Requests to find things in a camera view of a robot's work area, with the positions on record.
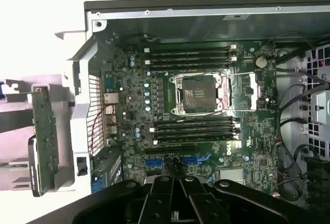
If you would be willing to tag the grey metal disk bay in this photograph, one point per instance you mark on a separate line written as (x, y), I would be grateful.
(318, 110)

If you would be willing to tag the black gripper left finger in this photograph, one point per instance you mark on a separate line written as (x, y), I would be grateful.
(154, 203)

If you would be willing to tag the silver coin battery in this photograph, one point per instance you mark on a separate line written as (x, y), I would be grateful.
(261, 62)

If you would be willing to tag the blue expansion slot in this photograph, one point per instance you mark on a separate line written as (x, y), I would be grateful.
(154, 164)

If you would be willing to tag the grey parts rack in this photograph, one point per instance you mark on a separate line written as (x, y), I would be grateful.
(18, 182)

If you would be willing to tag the black open PC case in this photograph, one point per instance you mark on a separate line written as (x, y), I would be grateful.
(83, 105)

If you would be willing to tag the black RAM slot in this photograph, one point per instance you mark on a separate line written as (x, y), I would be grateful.
(196, 138)
(188, 60)
(196, 120)
(188, 53)
(196, 126)
(188, 66)
(196, 132)
(188, 47)

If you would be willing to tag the CPU socket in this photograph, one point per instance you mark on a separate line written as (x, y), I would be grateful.
(198, 95)

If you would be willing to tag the silver chipset heatsink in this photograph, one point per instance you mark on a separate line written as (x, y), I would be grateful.
(232, 177)

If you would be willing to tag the green motherboard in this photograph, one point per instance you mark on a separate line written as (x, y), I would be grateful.
(257, 131)

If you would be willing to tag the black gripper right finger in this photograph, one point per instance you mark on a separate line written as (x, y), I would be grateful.
(201, 203)

